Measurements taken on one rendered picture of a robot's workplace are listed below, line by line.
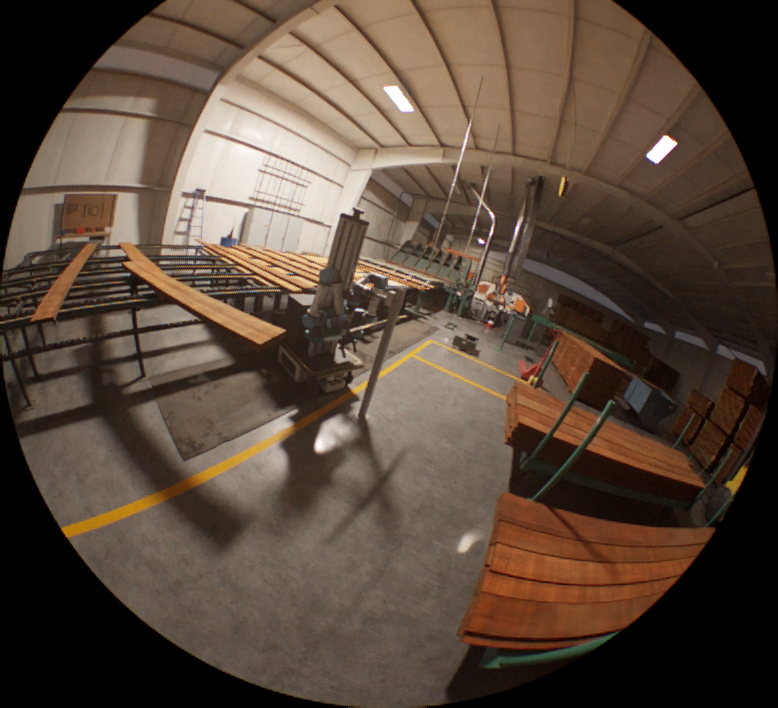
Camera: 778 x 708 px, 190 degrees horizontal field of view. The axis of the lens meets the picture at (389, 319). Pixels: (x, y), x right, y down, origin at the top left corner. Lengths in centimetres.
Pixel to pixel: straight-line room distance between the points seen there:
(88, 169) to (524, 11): 1017
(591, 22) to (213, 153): 992
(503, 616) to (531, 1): 687
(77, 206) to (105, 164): 130
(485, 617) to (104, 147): 951
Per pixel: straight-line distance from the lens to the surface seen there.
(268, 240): 915
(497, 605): 130
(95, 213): 818
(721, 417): 933
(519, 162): 1016
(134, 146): 848
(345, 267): 237
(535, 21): 611
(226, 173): 887
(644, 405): 716
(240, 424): 212
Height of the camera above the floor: 155
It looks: 16 degrees down
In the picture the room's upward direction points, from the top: 17 degrees clockwise
